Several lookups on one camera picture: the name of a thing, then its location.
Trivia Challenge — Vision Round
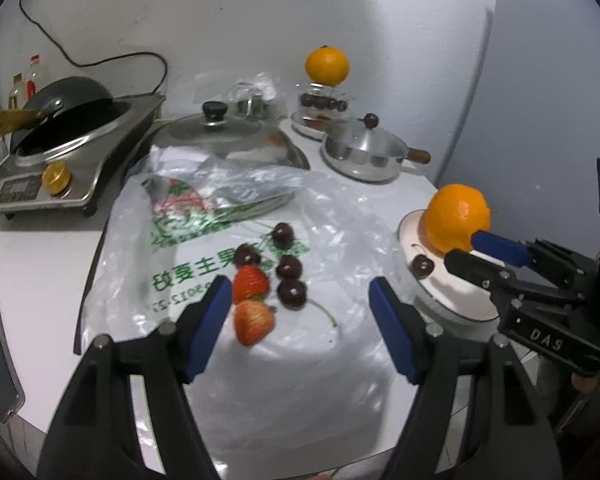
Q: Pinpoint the small white bowl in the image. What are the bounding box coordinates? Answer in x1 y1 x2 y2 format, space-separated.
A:
290 110 331 141

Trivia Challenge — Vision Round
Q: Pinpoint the steel induction cooker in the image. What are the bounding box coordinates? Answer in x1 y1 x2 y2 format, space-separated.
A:
0 94 167 218

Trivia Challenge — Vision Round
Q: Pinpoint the white plate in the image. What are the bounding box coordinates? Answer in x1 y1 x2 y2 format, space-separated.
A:
397 208 502 323

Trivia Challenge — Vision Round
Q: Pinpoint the dark cherry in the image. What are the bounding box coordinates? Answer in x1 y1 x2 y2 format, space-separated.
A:
234 244 262 268
271 223 295 248
276 255 303 281
278 280 338 327
410 244 433 281

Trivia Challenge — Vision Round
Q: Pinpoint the large steel pot lid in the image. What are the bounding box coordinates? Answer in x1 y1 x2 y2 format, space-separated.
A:
149 101 311 181

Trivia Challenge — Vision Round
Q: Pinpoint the black cooker power cable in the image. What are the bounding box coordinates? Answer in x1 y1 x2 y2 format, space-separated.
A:
19 0 170 96

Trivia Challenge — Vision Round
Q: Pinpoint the white paper slip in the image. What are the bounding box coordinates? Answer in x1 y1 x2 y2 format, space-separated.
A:
150 145 221 176

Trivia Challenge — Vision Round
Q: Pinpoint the black wok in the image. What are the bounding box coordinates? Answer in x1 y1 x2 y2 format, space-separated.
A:
0 76 115 153

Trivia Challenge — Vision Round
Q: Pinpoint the red strawberry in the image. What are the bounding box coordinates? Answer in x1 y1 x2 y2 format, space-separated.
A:
231 265 271 305
234 300 276 347

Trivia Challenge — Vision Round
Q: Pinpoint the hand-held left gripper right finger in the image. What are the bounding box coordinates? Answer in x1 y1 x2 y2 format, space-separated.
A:
369 275 566 480

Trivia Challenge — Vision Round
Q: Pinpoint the printed clear plastic bag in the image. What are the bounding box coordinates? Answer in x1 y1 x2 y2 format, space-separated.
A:
77 145 431 461

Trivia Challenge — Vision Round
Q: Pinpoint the crumpled clear bag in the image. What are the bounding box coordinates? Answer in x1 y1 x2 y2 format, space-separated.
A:
192 72 286 121

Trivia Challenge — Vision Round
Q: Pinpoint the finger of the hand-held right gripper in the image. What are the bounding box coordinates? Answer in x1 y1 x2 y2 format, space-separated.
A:
445 249 526 306
472 230 598 286

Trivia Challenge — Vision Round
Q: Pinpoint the small steel saucepan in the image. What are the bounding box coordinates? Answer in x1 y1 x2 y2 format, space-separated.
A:
321 113 432 183

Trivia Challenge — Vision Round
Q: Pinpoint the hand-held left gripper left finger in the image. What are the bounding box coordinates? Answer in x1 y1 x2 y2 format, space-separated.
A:
39 275 233 480

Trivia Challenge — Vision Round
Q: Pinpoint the large orange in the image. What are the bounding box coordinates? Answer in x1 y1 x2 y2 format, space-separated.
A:
420 185 492 255

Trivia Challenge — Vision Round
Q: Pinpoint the heap of boxed cherries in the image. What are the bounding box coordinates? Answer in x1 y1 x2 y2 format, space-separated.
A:
300 92 348 113

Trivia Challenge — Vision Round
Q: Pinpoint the orange with green stem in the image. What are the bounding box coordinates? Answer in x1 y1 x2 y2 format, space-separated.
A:
305 45 350 87

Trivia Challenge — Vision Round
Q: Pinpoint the clear plastic fruit box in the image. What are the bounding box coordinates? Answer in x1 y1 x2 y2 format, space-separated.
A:
295 84 356 116

